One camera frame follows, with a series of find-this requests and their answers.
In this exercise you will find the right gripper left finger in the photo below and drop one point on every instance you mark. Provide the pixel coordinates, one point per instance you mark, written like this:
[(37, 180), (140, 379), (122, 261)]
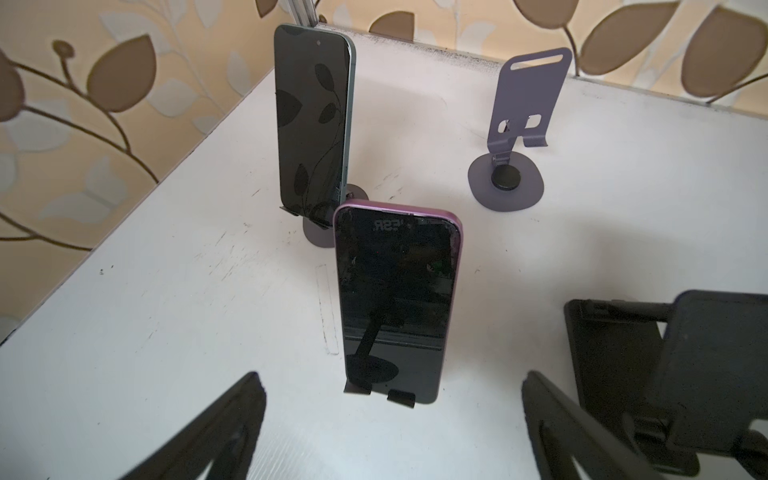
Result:
[(218, 444)]

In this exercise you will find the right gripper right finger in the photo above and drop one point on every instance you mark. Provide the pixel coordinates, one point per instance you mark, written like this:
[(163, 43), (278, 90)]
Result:
[(564, 438)]

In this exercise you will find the black square stand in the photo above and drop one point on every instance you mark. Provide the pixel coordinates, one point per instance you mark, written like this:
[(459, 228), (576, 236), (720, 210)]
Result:
[(676, 380)]

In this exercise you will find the black phone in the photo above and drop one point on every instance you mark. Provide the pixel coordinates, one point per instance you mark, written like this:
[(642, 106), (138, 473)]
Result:
[(314, 87), (397, 270)]

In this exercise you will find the grey round stand left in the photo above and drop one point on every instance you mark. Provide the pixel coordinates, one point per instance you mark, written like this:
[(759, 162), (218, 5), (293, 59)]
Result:
[(324, 237)]

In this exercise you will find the grey round stand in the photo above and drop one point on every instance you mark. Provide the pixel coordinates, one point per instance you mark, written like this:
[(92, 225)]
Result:
[(324, 237), (528, 87)]

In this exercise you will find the grey round stand far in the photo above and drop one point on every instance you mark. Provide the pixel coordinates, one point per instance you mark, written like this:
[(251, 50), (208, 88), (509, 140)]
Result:
[(528, 87)]

